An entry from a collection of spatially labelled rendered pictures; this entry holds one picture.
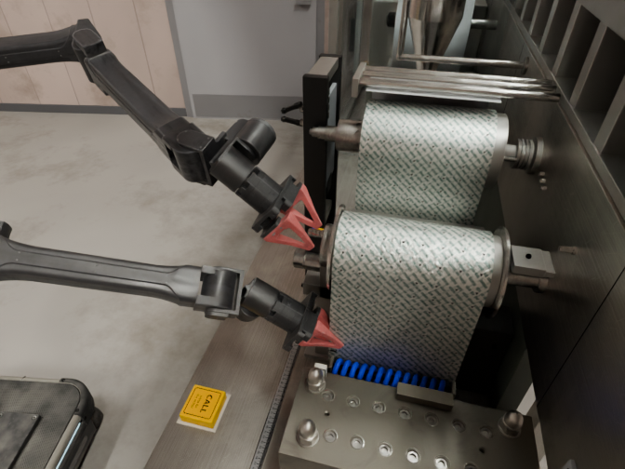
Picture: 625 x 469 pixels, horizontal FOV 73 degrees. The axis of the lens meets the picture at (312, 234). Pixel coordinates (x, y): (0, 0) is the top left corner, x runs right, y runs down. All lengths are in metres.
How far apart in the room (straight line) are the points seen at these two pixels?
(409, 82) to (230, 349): 0.69
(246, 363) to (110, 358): 1.37
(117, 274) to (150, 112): 0.28
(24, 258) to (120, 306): 1.77
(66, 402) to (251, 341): 1.04
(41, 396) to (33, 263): 1.27
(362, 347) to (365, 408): 0.10
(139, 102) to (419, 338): 0.64
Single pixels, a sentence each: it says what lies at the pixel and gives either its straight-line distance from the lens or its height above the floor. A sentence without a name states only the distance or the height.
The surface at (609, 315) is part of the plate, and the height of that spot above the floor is 1.37.
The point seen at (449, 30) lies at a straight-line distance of 1.25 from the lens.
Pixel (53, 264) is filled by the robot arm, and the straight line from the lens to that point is 0.75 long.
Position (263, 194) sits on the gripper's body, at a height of 1.35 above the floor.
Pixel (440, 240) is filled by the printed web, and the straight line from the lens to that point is 0.67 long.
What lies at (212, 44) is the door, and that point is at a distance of 4.17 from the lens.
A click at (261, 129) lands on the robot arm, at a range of 0.72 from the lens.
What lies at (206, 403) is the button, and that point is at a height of 0.92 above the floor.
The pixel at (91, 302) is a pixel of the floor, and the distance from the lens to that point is 2.60.
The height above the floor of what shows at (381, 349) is 1.08.
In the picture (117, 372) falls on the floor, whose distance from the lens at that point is 2.24.
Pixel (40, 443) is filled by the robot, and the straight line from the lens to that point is 1.88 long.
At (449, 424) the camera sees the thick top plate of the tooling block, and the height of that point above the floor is 1.03.
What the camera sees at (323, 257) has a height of 1.25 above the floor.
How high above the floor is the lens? 1.72
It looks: 39 degrees down
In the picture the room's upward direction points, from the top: straight up
